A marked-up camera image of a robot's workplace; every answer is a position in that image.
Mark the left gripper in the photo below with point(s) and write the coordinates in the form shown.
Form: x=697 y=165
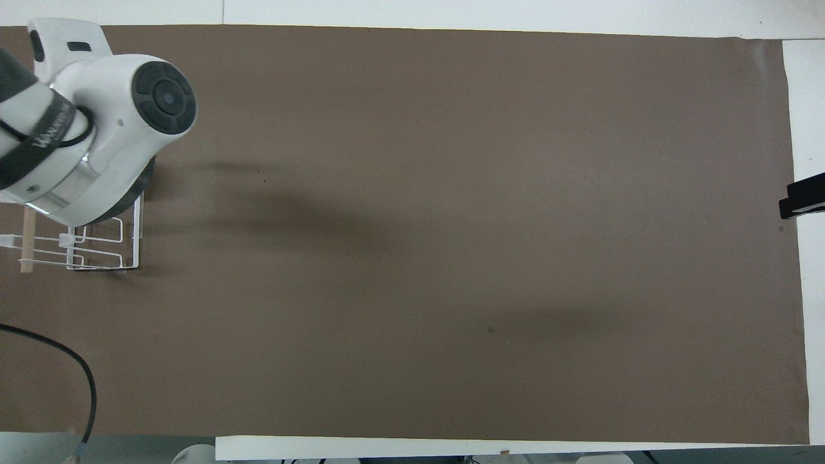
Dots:
x=139 y=191

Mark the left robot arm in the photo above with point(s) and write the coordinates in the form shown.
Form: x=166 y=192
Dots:
x=109 y=129

